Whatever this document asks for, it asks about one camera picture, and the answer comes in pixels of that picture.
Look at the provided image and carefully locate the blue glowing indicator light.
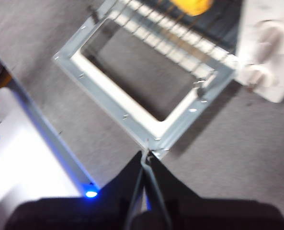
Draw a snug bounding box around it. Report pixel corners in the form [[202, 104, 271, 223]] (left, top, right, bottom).
[[84, 188, 100, 199]]

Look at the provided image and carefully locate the cream oven knob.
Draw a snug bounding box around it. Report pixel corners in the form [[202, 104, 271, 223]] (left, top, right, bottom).
[[258, 20, 284, 61], [241, 64, 276, 90]]

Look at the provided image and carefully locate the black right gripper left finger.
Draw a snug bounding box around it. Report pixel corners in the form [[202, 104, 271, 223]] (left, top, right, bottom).
[[2, 151, 145, 230]]

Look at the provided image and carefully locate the cream Toshiba toaster oven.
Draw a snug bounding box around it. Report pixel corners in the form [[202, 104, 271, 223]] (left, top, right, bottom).
[[89, 0, 284, 104]]

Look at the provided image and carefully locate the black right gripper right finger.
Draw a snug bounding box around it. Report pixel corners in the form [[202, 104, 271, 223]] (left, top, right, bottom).
[[143, 154, 284, 230]]

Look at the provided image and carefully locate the metal wire oven rack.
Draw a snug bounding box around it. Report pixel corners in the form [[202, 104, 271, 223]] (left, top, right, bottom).
[[108, 0, 240, 74]]

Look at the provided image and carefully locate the yellow corn cob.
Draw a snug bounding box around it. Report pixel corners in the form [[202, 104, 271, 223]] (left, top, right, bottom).
[[170, 0, 215, 17]]

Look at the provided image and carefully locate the glass oven door with handle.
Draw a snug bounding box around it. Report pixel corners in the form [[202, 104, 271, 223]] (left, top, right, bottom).
[[52, 0, 236, 161]]

